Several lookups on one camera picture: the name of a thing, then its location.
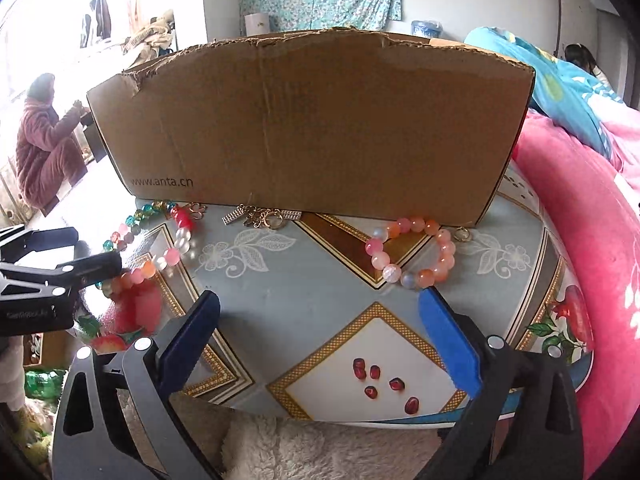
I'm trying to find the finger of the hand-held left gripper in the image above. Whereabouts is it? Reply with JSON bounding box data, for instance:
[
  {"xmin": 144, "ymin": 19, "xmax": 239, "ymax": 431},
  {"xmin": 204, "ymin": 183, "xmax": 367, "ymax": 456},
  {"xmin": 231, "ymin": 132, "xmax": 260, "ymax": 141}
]
[
  {"xmin": 0, "ymin": 226, "xmax": 82, "ymax": 264},
  {"xmin": 0, "ymin": 250, "xmax": 124, "ymax": 298}
]

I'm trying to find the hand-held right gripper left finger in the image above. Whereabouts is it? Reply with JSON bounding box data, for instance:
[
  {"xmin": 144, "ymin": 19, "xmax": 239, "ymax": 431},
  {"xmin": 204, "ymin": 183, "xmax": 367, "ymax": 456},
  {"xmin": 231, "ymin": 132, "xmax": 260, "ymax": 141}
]
[{"xmin": 51, "ymin": 290, "xmax": 222, "ymax": 480}]

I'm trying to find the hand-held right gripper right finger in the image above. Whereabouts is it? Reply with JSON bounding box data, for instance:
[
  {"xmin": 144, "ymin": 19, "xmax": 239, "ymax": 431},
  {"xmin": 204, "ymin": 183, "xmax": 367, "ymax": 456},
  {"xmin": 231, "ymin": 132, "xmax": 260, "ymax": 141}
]
[{"xmin": 414, "ymin": 287, "xmax": 585, "ymax": 480}]

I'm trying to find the multicolour glass bead bracelet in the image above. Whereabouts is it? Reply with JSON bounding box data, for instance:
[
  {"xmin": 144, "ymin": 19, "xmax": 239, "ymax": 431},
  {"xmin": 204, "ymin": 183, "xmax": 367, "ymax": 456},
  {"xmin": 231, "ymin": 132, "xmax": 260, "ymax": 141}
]
[{"xmin": 97, "ymin": 201, "xmax": 199, "ymax": 296}]

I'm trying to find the pink bead bracelet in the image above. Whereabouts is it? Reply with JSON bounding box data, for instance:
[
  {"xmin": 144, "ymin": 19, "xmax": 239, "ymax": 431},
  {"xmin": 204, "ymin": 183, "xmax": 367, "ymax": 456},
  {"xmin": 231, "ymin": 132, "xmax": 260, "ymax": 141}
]
[{"xmin": 365, "ymin": 216, "xmax": 457, "ymax": 289}]

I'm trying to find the gold charm bracelet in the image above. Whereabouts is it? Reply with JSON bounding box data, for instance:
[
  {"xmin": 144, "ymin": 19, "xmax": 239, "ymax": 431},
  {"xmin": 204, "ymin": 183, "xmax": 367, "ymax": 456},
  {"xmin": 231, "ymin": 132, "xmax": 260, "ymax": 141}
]
[{"xmin": 222, "ymin": 204, "xmax": 304, "ymax": 231}]

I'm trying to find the brown cardboard box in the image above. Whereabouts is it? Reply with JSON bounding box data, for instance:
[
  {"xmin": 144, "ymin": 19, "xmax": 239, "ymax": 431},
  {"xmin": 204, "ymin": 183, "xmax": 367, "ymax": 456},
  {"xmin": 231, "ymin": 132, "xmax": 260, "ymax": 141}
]
[{"xmin": 86, "ymin": 27, "xmax": 536, "ymax": 228}]

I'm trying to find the green plastic bottle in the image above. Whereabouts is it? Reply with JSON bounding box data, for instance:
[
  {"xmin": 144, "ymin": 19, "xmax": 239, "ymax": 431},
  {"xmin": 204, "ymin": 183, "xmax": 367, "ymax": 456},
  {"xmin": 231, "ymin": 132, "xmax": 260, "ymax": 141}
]
[{"xmin": 24, "ymin": 368, "xmax": 67, "ymax": 402}]

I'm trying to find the white fluffy cloth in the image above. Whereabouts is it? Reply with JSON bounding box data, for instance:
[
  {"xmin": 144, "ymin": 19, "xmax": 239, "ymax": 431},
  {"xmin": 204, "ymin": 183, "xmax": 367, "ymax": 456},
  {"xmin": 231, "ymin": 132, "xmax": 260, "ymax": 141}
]
[{"xmin": 120, "ymin": 395, "xmax": 447, "ymax": 480}]

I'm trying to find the hot pink fleece blanket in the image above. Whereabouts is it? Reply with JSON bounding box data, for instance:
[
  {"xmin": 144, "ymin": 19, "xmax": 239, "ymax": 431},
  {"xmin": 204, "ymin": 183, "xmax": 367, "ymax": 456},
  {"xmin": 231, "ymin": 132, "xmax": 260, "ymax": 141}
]
[{"xmin": 511, "ymin": 109, "xmax": 640, "ymax": 479}]

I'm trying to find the pile of clothes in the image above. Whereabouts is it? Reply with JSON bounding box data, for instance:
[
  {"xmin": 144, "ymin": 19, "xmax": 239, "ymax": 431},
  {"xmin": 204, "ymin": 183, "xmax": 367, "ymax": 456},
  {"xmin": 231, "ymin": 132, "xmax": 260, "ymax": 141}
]
[{"xmin": 124, "ymin": 9, "xmax": 177, "ymax": 59}]

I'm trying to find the light pink patterned quilt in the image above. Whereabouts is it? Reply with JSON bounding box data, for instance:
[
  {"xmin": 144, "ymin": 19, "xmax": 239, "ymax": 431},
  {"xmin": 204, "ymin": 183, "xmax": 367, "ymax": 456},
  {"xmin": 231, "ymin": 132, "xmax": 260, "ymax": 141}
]
[{"xmin": 590, "ymin": 95, "xmax": 640, "ymax": 211}]

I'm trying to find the blue patterned quilt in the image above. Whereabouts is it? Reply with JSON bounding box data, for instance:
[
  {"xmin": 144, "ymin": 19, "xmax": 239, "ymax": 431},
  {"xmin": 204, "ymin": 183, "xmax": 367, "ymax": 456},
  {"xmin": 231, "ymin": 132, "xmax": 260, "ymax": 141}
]
[{"xmin": 462, "ymin": 26, "xmax": 627, "ymax": 161}]

